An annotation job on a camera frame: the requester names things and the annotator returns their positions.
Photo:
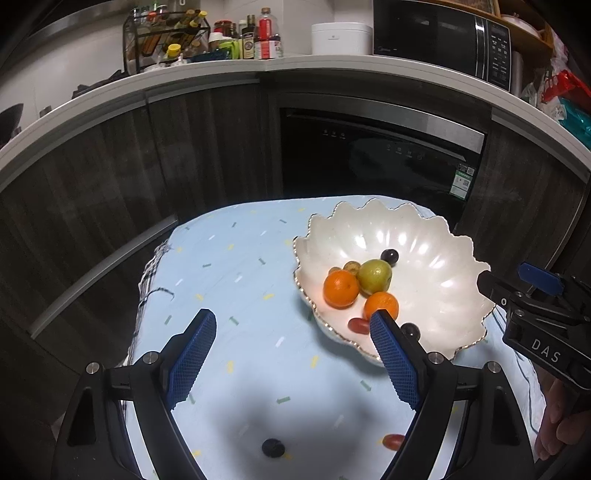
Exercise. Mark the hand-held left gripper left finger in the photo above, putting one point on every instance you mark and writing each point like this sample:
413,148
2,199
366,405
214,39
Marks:
191,355

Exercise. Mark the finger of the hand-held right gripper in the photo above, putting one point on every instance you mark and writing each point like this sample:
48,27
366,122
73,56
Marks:
496,286
542,279

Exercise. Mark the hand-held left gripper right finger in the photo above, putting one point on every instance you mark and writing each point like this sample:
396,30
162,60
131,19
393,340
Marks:
395,360

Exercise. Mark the dark purple grape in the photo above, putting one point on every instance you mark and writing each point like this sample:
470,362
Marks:
273,448
409,331
389,256

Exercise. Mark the red grape tomato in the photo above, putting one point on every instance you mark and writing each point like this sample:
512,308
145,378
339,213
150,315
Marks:
392,441
358,325

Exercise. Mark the white scalloped bowl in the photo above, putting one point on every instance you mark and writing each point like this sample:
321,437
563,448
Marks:
429,258

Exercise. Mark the yellow-green apple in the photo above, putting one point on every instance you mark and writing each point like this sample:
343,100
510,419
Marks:
375,276

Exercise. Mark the large orange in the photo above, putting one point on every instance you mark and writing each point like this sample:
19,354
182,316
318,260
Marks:
340,290

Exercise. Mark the person's right hand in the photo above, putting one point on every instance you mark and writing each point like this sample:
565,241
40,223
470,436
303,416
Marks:
563,415

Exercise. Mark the small mandarin orange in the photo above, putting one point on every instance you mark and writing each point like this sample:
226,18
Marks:
381,304

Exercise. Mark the light blue patterned tablecloth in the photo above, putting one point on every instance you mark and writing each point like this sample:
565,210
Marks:
240,286

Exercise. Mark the dark wood cabinet door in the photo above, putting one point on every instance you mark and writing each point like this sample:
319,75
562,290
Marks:
521,194
41,369
83,184
212,147

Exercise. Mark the brown longan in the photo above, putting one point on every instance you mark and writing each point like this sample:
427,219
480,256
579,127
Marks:
352,266

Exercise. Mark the green white sticker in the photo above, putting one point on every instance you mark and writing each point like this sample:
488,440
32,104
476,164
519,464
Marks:
463,183

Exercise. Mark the teal plastic bag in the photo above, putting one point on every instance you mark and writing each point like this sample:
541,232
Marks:
577,122

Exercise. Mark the black dishwasher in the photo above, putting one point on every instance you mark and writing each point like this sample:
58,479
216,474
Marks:
351,166

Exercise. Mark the red plastic bag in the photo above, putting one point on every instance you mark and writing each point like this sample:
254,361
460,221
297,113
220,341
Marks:
563,85

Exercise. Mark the white wrap roll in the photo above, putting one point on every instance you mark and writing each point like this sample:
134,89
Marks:
518,74

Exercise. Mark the wooden tray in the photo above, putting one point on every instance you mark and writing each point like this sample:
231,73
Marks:
526,27

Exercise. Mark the black microwave oven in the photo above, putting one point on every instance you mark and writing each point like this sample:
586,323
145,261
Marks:
429,32

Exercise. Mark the grey kitchen countertop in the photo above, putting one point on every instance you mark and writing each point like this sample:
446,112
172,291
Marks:
231,69

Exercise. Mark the white rice cooker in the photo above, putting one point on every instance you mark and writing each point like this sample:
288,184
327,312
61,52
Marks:
341,41

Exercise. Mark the black wok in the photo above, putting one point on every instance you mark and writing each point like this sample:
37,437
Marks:
10,121

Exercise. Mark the yellow cap jar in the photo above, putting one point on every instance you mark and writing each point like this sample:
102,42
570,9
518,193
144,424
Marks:
173,51

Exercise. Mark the dark labelled bottle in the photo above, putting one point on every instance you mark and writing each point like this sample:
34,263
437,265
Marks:
249,41

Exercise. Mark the red liquid bottle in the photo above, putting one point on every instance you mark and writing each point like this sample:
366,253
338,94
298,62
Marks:
267,37

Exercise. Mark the red lid jar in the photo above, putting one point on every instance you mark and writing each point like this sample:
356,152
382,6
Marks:
222,27

